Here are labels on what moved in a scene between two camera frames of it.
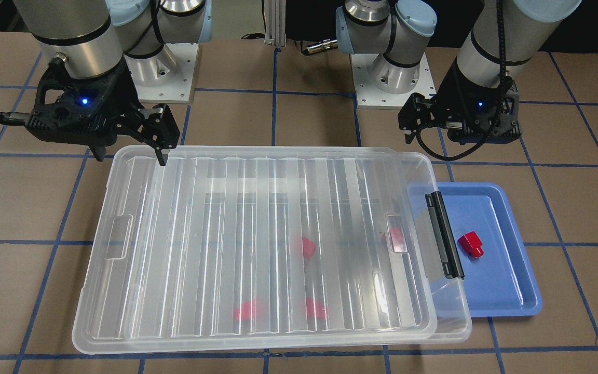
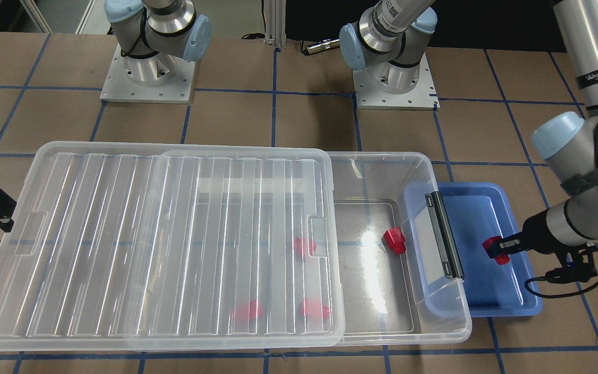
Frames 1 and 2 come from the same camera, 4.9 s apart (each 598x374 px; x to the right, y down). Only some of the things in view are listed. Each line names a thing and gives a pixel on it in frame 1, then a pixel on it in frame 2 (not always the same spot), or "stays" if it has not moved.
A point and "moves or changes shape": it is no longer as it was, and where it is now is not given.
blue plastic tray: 500,283 stays
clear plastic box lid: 257,250 moves or changes shape
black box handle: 449,258 stays
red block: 471,243 to 501,259
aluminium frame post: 275,22 stays
